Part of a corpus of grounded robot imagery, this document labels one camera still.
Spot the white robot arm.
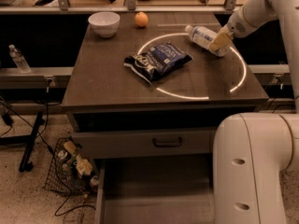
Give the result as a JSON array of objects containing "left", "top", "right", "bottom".
[{"left": 211, "top": 0, "right": 299, "bottom": 224}]

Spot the orange fruit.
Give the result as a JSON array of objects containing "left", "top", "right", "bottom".
[{"left": 135, "top": 12, "right": 149, "bottom": 28}]

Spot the black cable on floor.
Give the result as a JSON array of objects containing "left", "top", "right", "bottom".
[{"left": 0, "top": 77, "right": 97, "bottom": 217}]

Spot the blue chip bag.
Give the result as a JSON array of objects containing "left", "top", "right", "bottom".
[{"left": 124, "top": 43, "right": 192, "bottom": 83}]

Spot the top drawer with black handle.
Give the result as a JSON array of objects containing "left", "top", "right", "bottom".
[{"left": 72, "top": 127, "right": 216, "bottom": 159}]

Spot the soda can in basket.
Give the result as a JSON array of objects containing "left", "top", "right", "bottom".
[{"left": 57, "top": 150, "right": 69, "bottom": 163}]

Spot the white ceramic bowl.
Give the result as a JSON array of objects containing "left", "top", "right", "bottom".
[{"left": 88, "top": 11, "right": 121, "bottom": 37}]

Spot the small clear water bottle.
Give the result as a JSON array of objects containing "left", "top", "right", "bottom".
[{"left": 8, "top": 45, "right": 31, "bottom": 74}]

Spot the blue label plastic water bottle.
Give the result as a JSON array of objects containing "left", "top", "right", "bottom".
[{"left": 185, "top": 25, "right": 228, "bottom": 57}]

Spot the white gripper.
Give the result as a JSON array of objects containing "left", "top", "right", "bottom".
[{"left": 209, "top": 12, "right": 248, "bottom": 51}]

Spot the metal railing ledge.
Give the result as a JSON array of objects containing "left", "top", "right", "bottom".
[{"left": 0, "top": 67, "right": 73, "bottom": 90}]

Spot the open middle drawer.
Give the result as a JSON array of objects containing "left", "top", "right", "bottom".
[{"left": 94, "top": 154, "right": 214, "bottom": 224}]

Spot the black wire basket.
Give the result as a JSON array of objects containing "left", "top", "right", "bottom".
[{"left": 45, "top": 138, "right": 99, "bottom": 195}]

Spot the black floor stand leg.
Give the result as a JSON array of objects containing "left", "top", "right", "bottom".
[{"left": 19, "top": 112, "right": 44, "bottom": 173}]

